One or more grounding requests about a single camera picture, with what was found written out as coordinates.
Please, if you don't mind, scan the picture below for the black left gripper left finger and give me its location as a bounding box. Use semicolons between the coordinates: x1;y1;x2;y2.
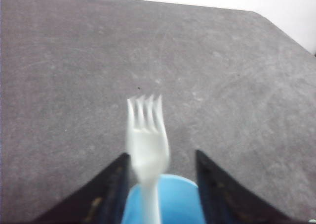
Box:
32;153;130;224

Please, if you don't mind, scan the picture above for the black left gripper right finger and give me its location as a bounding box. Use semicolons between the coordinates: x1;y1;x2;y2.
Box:
195;149;295;224

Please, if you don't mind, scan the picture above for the light blue plastic cup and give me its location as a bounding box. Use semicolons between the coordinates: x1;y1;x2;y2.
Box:
121;174;206;224

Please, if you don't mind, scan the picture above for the white plastic fork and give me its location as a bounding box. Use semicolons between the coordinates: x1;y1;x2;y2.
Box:
126;95;170;224

